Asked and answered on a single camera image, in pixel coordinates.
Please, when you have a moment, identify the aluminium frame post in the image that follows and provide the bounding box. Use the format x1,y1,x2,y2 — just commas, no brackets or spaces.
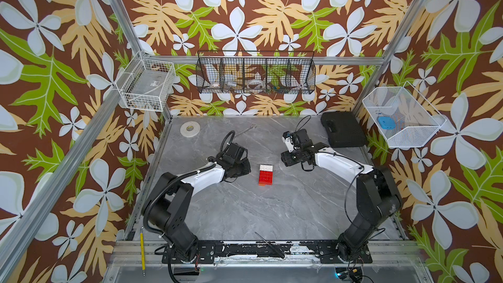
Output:
109,0,172,122
352,0,427,117

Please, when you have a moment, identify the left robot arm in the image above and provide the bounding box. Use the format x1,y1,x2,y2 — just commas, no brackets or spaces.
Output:
141,143,251,262

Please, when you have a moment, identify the white tape roll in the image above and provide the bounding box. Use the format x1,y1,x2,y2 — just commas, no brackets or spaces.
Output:
179,121,201,138

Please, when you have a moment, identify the white wire basket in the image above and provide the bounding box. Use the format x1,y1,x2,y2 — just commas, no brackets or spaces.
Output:
117,53,176,112
363,82,447,149

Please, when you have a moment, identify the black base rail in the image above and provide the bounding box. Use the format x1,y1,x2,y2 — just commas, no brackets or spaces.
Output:
162,239,373,265

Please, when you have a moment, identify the blue object in basket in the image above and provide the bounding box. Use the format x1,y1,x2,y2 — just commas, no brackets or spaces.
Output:
377,116,396,130

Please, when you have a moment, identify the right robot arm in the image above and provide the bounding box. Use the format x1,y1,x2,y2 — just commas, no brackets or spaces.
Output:
281,129,403,262

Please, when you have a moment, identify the black tool on rail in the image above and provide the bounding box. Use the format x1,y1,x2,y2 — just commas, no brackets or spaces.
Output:
255,232,286,259

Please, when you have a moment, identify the black plastic case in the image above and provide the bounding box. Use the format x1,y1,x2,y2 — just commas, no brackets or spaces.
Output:
321,111,368,148

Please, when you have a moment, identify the yellow handled hex key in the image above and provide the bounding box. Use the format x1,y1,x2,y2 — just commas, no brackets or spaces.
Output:
140,226,146,277

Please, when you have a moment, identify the aluminium frame post back right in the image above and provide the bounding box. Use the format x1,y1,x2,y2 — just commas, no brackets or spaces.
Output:
352,0,427,117

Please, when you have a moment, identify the white wire basket right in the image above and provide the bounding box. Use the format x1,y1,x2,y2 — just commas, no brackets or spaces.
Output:
363,82,447,149

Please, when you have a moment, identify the black wire basket centre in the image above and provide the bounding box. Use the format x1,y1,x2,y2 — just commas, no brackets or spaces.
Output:
195,50,316,94

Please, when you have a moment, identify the aluminium frame post back left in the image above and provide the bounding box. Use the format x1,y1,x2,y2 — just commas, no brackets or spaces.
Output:
109,0,172,122

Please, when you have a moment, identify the metal combination wrench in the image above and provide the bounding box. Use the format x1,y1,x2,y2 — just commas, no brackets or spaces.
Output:
235,124,257,138

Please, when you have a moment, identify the white wire basket left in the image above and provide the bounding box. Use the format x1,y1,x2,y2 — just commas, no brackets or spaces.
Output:
117,53,176,112

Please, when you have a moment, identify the white small block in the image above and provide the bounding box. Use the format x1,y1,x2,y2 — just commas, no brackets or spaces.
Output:
259,165,273,172

